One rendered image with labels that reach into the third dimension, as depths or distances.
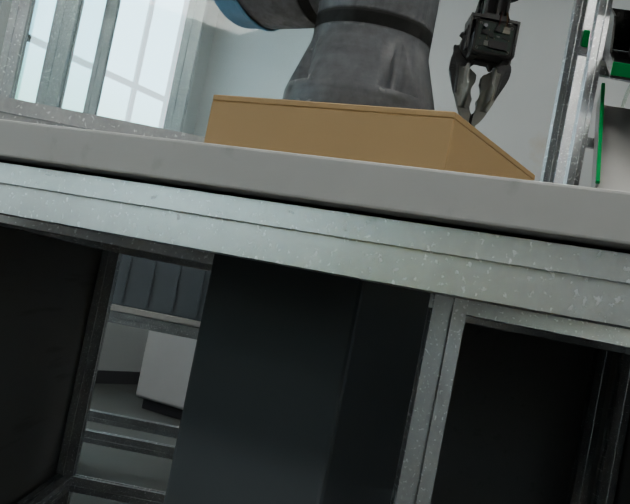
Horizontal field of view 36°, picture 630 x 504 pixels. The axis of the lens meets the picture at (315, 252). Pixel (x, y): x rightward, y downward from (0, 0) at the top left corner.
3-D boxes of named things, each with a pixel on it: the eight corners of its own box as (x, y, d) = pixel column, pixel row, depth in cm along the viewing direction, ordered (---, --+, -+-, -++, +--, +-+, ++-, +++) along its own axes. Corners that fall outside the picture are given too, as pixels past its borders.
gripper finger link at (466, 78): (453, 118, 138) (465, 55, 139) (446, 125, 144) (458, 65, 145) (474, 122, 138) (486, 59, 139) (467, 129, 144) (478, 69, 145)
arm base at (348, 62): (414, 115, 85) (434, 6, 86) (257, 96, 90) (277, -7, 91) (444, 151, 100) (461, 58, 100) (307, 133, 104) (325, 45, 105)
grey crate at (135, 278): (258, 332, 334) (272, 267, 335) (81, 297, 334) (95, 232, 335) (263, 328, 377) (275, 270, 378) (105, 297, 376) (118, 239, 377)
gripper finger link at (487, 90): (474, 122, 138) (486, 59, 139) (467, 129, 144) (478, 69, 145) (495, 126, 138) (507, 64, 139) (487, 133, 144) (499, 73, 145)
